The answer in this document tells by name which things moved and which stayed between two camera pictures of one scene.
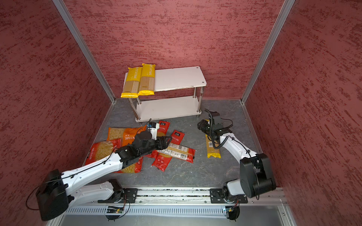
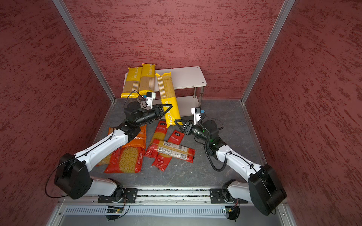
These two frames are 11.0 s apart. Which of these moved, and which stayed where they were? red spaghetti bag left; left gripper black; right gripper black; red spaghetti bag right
Moved: left gripper black; right gripper black
Stayed: red spaghetti bag right; red spaghetti bag left
